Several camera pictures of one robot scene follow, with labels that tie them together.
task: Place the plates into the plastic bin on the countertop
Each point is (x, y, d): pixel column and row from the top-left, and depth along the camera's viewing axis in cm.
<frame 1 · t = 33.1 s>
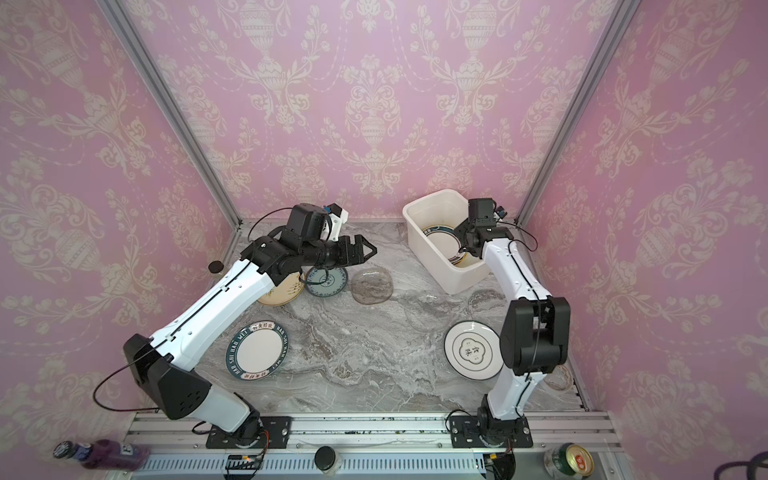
left hand: (366, 255, 72), fingers open
right hand: (463, 230, 91), fingers open
white plate green red rim: (447, 240, 112), point 4 cm above the table
plain cream yellow plate: (467, 260, 109), point 2 cm above the table
white plastic bin: (442, 208, 112), point 12 cm above the table
teal blue floral plate: (323, 286, 104), on the table
clear glass oval plate: (372, 285, 105), on the table
white plate green lettered rim: (258, 342, 89), point 2 cm above the table
white plate black quatrefoil: (473, 350, 89), on the table

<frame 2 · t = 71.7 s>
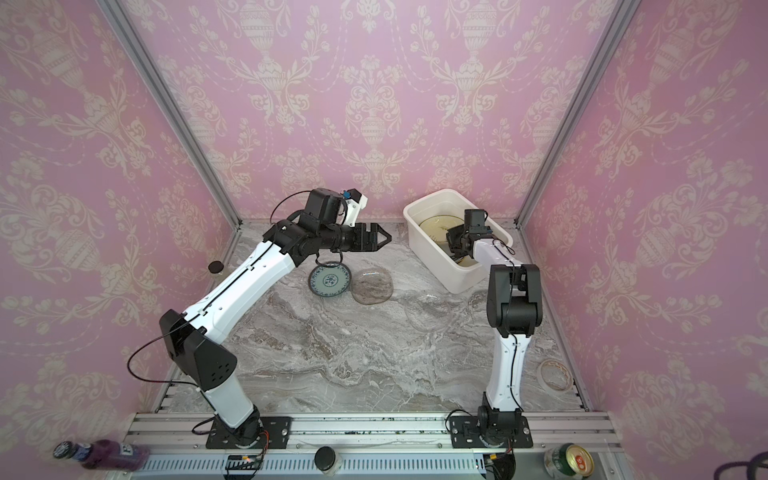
left hand: (380, 240, 74), fingers open
right hand: (447, 232, 104), fingers closed
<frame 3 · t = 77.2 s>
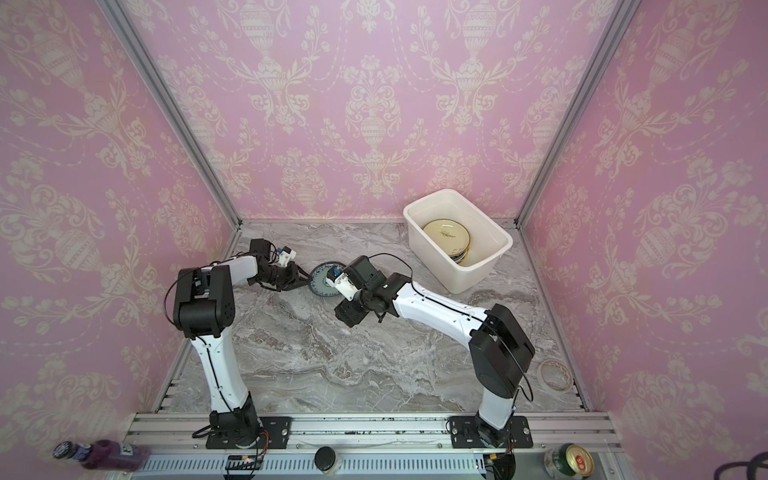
left hand: (309, 279, 101), fingers open
right hand: (346, 305, 83), fingers open
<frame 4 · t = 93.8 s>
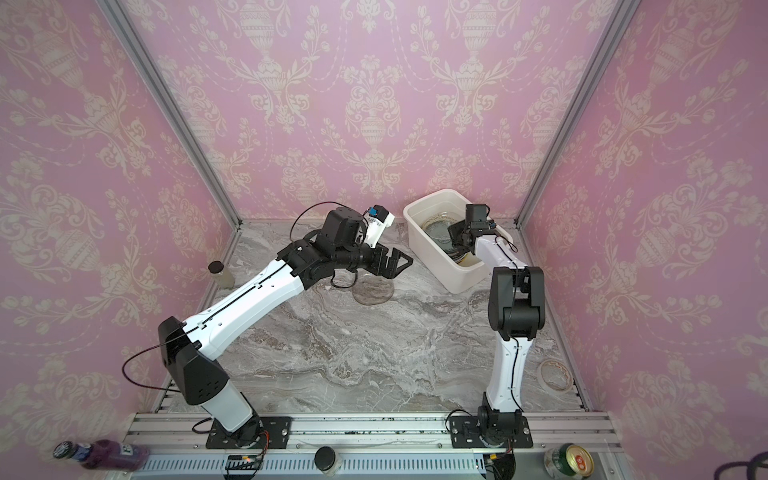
left hand: (400, 258, 71), fingers open
right hand: (451, 229, 102), fingers closed
